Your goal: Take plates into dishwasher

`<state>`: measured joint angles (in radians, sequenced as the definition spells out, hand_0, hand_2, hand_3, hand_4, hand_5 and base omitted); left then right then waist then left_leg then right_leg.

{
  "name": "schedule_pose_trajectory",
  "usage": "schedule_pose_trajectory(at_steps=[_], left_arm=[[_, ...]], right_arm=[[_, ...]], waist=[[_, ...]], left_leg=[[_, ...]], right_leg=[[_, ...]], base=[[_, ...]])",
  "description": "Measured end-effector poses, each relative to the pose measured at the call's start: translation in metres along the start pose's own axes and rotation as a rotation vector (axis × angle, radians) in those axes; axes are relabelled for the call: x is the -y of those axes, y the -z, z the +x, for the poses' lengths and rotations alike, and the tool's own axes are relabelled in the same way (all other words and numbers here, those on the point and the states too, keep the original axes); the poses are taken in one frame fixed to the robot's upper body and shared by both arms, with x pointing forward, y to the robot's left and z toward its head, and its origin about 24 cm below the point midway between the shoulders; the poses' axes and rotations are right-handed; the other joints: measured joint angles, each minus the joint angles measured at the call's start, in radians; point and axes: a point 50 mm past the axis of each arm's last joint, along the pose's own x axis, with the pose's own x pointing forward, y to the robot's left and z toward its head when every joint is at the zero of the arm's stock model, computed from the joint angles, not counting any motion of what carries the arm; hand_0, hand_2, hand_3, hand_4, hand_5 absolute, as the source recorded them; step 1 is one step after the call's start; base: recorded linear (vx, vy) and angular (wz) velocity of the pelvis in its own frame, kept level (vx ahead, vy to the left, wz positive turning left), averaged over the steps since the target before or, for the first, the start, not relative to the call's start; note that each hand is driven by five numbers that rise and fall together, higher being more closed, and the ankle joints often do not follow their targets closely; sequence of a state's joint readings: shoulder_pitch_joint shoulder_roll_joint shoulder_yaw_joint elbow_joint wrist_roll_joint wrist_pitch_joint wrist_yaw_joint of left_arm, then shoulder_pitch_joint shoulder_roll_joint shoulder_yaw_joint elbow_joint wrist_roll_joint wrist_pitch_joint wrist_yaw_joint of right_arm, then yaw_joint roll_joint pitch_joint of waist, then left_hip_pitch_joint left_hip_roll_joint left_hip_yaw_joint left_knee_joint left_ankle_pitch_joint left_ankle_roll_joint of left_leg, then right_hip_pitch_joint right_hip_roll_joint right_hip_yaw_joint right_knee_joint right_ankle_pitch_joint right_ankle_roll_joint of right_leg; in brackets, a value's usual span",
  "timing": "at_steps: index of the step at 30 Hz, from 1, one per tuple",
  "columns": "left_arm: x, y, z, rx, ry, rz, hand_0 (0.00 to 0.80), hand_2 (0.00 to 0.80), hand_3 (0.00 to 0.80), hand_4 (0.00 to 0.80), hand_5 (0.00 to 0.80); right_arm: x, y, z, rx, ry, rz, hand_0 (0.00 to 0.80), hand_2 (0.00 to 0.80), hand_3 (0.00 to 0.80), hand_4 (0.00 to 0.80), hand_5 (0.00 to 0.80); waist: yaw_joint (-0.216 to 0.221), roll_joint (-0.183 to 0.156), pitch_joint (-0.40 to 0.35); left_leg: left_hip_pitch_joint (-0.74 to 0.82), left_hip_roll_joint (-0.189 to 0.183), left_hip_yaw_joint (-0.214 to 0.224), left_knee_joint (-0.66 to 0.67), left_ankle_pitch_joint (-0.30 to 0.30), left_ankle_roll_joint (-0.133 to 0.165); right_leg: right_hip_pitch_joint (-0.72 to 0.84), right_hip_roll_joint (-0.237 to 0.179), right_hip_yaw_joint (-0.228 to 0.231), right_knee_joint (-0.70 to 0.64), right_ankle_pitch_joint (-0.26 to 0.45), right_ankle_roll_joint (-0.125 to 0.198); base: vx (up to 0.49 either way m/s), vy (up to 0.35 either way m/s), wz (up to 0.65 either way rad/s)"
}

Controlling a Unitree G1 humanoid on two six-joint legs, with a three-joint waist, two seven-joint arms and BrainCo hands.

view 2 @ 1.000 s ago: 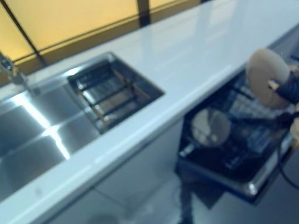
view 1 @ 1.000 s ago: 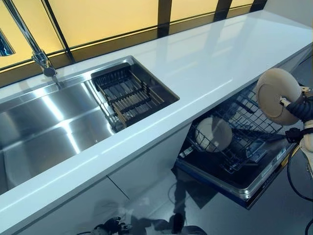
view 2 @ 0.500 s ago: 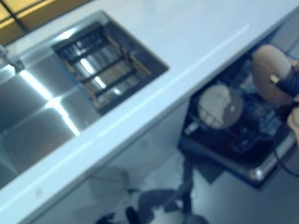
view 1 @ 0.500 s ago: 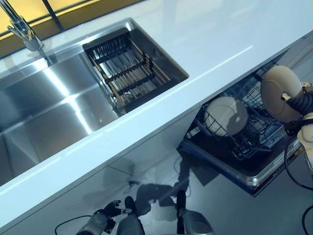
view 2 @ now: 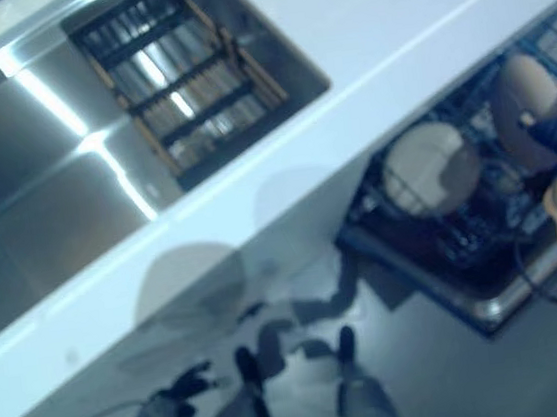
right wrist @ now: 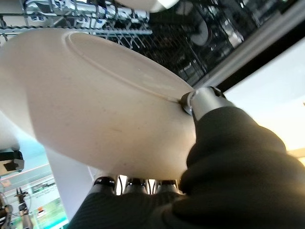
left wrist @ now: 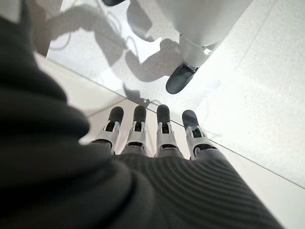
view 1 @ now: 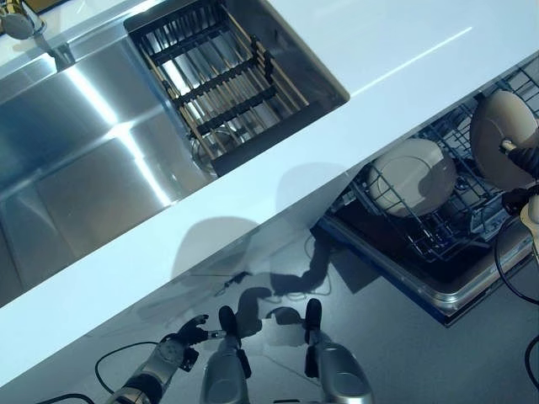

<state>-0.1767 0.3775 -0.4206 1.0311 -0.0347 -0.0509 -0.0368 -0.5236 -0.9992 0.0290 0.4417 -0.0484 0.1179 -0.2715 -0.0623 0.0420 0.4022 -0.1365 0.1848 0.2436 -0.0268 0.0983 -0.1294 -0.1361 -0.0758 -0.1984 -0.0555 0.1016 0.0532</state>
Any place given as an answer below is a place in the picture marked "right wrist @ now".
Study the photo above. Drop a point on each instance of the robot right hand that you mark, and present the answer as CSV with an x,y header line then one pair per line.
x,y
238,179

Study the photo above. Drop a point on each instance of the white glossy base cabinet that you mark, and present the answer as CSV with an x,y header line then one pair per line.
x,y
69,181

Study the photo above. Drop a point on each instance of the black box with label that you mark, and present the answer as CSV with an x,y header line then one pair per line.
x,y
12,159

